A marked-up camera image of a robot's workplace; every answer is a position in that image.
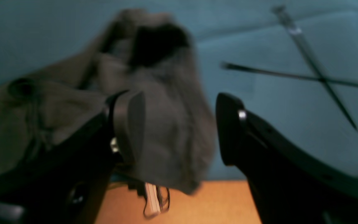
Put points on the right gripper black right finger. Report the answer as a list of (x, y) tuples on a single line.
[(288, 186)]

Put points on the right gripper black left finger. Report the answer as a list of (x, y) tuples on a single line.
[(67, 184)]

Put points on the grey T-shirt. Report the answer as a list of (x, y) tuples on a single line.
[(141, 72)]

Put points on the blue tablecloth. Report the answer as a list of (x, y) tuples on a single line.
[(35, 33)]

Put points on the black cable ties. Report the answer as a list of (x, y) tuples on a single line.
[(309, 58)]

